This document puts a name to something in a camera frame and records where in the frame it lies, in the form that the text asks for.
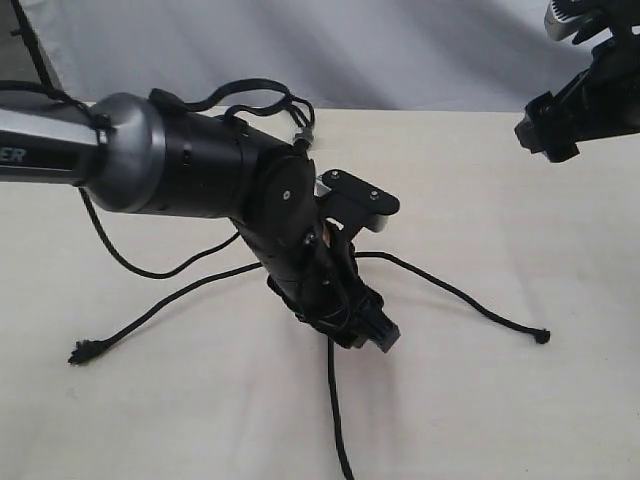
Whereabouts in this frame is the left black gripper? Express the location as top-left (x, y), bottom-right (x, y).
top-left (267, 229), bottom-right (401, 353)

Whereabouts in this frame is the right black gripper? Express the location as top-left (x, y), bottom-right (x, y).
top-left (514, 74), bottom-right (614, 163)

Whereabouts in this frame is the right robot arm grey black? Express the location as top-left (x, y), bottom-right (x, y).
top-left (514, 2), bottom-right (639, 163)

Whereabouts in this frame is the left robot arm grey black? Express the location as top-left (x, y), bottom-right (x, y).
top-left (1, 92), bottom-right (400, 350)

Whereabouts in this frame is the black stand pole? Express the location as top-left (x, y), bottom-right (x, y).
top-left (10, 0), bottom-right (55, 88)

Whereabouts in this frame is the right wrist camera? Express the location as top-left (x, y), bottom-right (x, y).
top-left (543, 1), bottom-right (608, 45)

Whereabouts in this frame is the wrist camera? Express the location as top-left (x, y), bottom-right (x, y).
top-left (543, 1), bottom-right (608, 45)
top-left (315, 169), bottom-right (400, 239)

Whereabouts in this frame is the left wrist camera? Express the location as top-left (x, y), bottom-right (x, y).
top-left (315, 169), bottom-right (400, 239)

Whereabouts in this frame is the grey cable connector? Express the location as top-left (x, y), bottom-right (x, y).
top-left (293, 128), bottom-right (314, 148)

